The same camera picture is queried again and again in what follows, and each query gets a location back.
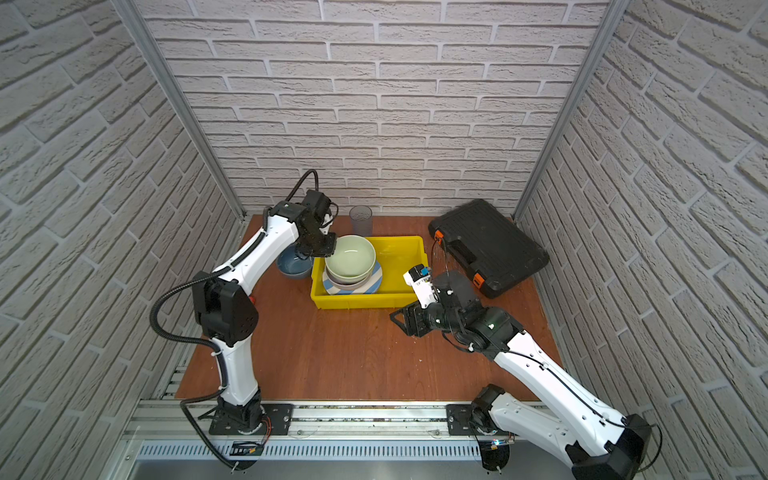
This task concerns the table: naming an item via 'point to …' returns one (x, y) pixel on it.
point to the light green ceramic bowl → (354, 259)
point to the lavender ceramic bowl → (349, 285)
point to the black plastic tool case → (495, 251)
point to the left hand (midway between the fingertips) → (333, 248)
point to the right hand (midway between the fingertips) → (401, 312)
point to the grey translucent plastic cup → (361, 216)
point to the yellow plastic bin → (396, 256)
